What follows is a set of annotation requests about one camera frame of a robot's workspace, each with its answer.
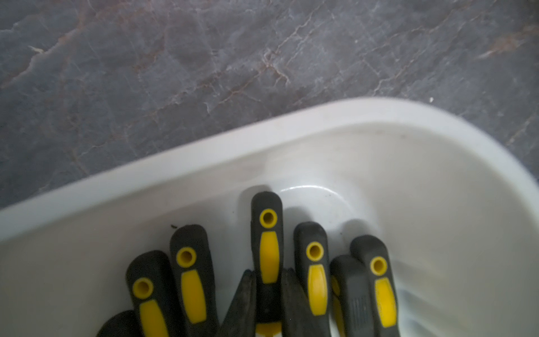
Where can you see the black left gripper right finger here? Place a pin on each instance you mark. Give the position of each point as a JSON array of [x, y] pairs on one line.
[[297, 319]]

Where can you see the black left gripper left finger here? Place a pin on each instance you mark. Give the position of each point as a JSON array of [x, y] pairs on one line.
[[240, 320]]

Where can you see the file tool top black-yellow handle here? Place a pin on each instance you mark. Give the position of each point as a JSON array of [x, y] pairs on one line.
[[267, 245]]

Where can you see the file tool black-yellow handle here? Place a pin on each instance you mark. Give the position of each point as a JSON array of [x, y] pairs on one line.
[[267, 245], [312, 268], [152, 290], [194, 278], [373, 254]]

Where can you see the white plastic storage box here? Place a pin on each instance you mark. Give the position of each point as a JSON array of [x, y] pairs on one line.
[[456, 211]]

